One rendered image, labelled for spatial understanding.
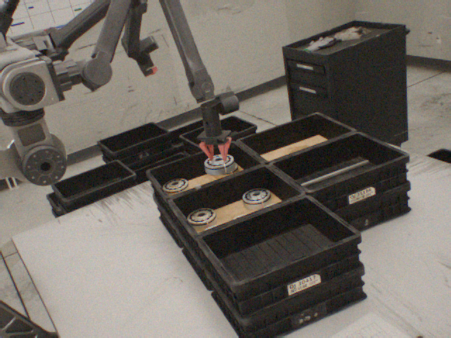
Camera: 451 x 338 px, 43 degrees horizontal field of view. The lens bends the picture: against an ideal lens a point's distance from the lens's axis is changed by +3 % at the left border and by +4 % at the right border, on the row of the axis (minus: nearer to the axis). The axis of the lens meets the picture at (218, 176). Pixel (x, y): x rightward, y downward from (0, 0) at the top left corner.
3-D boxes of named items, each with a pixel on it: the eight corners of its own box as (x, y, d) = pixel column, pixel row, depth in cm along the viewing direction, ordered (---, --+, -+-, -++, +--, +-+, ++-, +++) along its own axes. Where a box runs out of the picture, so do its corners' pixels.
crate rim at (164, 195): (168, 205, 199) (166, 199, 198) (146, 175, 224) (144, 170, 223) (267, 169, 209) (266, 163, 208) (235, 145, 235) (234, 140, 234)
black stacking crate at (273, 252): (242, 323, 152) (234, 289, 147) (203, 268, 177) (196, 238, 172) (366, 270, 162) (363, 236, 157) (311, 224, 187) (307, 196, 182)
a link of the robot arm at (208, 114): (196, 102, 183) (204, 105, 179) (214, 96, 186) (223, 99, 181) (200, 122, 186) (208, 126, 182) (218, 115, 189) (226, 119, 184)
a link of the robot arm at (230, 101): (191, 88, 186) (200, 84, 178) (220, 78, 190) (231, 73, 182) (202, 122, 187) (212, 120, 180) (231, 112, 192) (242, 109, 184)
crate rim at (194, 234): (196, 243, 173) (194, 236, 172) (168, 205, 199) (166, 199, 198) (308, 200, 183) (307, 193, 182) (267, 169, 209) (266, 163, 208)
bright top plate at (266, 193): (249, 206, 197) (248, 205, 197) (239, 195, 206) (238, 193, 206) (275, 197, 199) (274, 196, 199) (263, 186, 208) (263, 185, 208)
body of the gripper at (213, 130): (205, 134, 193) (201, 115, 189) (232, 135, 188) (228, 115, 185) (196, 142, 187) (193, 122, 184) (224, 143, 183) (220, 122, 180)
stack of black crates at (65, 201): (89, 273, 309) (65, 203, 289) (74, 251, 333) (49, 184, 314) (156, 242, 324) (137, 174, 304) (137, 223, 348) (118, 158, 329)
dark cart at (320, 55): (340, 190, 367) (326, 55, 328) (297, 170, 404) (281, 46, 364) (409, 157, 389) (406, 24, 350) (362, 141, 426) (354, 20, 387)
